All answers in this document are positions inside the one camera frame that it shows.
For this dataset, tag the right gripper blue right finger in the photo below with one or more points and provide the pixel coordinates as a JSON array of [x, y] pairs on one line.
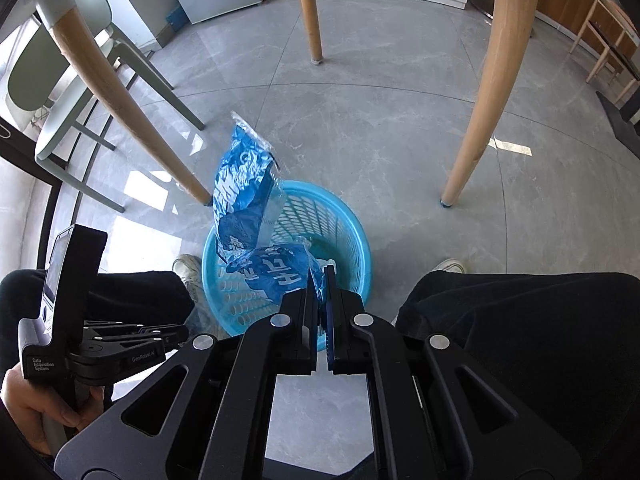
[[335, 324]]

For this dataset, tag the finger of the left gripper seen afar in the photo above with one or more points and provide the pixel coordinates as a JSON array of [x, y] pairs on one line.
[[169, 336]]

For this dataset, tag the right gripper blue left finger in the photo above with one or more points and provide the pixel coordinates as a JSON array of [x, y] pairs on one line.
[[310, 320]]

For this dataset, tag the blue plastic snack bag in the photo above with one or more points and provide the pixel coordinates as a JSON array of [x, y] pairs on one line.
[[248, 199]]

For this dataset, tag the blue plastic trash basket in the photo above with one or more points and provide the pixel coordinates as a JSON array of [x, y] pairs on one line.
[[314, 228]]

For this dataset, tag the person's left hand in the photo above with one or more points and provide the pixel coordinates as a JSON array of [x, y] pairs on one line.
[[27, 403]]

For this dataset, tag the person's left leg black trousers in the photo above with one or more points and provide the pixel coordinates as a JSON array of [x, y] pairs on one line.
[[149, 298]]

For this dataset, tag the person's leg black trousers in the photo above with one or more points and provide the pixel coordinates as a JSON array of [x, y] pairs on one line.
[[149, 298], [567, 346]]

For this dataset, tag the white left sneaker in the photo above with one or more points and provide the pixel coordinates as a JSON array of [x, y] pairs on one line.
[[189, 270]]

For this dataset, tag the white sneaker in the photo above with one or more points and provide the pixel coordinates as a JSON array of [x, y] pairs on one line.
[[450, 265], [189, 270]]

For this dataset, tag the white right sneaker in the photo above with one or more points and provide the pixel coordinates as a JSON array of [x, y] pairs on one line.
[[450, 265]]

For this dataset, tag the person's right leg black trousers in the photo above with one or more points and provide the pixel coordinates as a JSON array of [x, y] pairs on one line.
[[567, 346]]

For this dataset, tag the sage green chair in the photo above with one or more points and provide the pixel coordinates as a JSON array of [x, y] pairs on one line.
[[62, 67]]

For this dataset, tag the wooden chair right background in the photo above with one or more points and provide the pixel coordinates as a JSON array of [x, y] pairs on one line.
[[611, 48]]

